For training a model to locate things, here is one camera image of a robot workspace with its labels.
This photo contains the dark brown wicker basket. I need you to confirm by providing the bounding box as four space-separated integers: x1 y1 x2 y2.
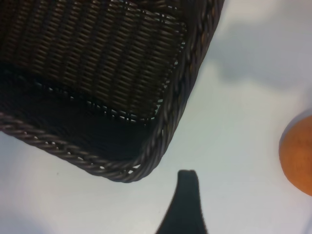
0 0 226 184

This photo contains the orange fruit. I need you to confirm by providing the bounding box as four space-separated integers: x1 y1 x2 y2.
278 116 312 197

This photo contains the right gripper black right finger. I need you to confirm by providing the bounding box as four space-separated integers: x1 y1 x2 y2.
187 170 210 234

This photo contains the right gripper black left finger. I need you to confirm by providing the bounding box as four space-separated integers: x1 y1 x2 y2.
156 170 193 234

